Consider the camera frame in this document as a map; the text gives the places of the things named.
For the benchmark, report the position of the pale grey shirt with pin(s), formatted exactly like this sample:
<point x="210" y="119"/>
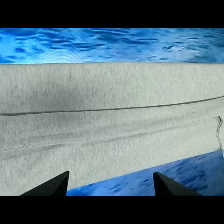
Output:
<point x="100" y="133"/>

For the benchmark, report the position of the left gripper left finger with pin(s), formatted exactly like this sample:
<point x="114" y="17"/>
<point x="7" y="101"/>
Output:
<point x="53" y="186"/>

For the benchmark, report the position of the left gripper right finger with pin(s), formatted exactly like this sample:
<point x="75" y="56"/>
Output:
<point x="170" y="186"/>

